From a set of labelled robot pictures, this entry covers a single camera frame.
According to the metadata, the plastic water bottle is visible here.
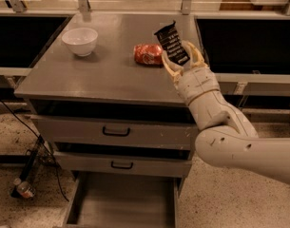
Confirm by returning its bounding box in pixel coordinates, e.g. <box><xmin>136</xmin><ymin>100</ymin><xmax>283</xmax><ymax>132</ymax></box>
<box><xmin>13</xmin><ymin>178</ymin><xmax>35</xmax><ymax>199</ymax></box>

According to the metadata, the grey bottom drawer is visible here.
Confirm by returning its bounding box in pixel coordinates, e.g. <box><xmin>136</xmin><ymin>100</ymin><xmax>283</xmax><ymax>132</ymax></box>
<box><xmin>54</xmin><ymin>172</ymin><xmax>179</xmax><ymax>228</ymax></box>

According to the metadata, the white bowl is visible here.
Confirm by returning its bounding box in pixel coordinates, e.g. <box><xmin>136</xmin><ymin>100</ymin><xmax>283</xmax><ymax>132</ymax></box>
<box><xmin>62</xmin><ymin>28</ymin><xmax>98</xmax><ymax>57</ymax></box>

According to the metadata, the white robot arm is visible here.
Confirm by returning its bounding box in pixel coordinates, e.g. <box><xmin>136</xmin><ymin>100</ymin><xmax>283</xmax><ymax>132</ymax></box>
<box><xmin>162</xmin><ymin>41</ymin><xmax>290</xmax><ymax>184</ymax></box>

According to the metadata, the crushed red soda can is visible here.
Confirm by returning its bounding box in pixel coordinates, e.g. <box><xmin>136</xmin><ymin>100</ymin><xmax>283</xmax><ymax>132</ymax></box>
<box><xmin>133</xmin><ymin>44</ymin><xmax>163</xmax><ymax>66</ymax></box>

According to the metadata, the grey drawer cabinet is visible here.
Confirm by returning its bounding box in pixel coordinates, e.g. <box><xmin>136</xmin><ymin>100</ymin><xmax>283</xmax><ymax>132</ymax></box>
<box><xmin>13</xmin><ymin>12</ymin><xmax>214</xmax><ymax>182</ymax></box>

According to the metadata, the black bin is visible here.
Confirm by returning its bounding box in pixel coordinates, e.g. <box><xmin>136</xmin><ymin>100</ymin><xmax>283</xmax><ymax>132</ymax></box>
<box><xmin>197</xmin><ymin>19</ymin><xmax>290</xmax><ymax>75</ymax></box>
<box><xmin>0</xmin><ymin>16</ymin><xmax>69</xmax><ymax>68</ymax></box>

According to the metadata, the black rxbar chocolate bar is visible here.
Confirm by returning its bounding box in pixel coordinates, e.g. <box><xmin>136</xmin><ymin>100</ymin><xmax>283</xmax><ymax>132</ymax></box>
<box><xmin>154</xmin><ymin>22</ymin><xmax>190</xmax><ymax>67</ymax></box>

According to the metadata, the grey drawer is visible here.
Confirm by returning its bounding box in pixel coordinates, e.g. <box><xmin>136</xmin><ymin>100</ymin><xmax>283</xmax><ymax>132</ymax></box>
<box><xmin>54</xmin><ymin>172</ymin><xmax>179</xmax><ymax>228</ymax></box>
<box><xmin>31</xmin><ymin>115</ymin><xmax>198</xmax><ymax>150</ymax></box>
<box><xmin>54</xmin><ymin>142</ymin><xmax>191</xmax><ymax>178</ymax></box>

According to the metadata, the grey top drawer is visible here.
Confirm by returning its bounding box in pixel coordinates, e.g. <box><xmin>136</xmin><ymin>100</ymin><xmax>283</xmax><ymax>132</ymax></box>
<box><xmin>31</xmin><ymin>115</ymin><xmax>198</xmax><ymax>150</ymax></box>

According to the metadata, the black cable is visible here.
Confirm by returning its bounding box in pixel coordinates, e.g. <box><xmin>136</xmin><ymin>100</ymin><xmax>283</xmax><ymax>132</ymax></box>
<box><xmin>0</xmin><ymin>98</ymin><xmax>70</xmax><ymax>203</ymax></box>

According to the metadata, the left black bin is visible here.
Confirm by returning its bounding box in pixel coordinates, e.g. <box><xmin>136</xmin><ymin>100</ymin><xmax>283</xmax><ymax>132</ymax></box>
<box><xmin>0</xmin><ymin>16</ymin><xmax>69</xmax><ymax>68</ymax></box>

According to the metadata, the grey middle drawer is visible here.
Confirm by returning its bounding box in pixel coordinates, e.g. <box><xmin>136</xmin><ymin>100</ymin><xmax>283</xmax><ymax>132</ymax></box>
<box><xmin>54</xmin><ymin>142</ymin><xmax>191</xmax><ymax>178</ymax></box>

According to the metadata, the right black bin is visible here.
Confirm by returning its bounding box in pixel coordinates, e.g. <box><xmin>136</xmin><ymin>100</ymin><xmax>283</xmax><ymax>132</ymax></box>
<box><xmin>197</xmin><ymin>19</ymin><xmax>290</xmax><ymax>75</ymax></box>

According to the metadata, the black floor stand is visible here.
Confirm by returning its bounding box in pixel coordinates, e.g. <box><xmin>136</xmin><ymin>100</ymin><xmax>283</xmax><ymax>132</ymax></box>
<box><xmin>10</xmin><ymin>137</ymin><xmax>44</xmax><ymax>198</ymax></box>

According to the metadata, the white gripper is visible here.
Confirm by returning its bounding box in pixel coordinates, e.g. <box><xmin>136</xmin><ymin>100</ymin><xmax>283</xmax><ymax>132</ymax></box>
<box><xmin>162</xmin><ymin>40</ymin><xmax>220</xmax><ymax>105</ymax></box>

